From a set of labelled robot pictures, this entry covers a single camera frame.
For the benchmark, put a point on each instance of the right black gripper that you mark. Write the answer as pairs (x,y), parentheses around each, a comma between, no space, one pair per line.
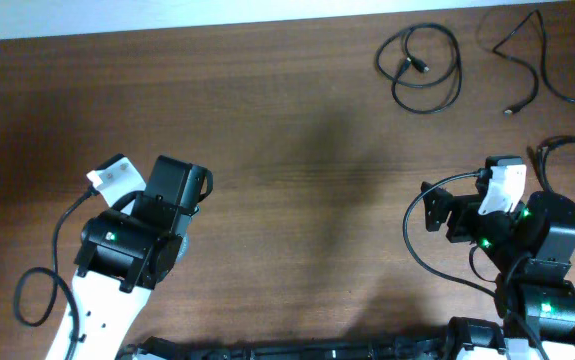
(466,209)

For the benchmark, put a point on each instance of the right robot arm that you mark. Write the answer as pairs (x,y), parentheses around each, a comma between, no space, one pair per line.
(530,243)

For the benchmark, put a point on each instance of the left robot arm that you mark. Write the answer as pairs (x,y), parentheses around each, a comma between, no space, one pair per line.
(127,250)

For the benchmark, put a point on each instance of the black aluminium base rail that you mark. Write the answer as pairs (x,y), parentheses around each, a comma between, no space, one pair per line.
(292,349)

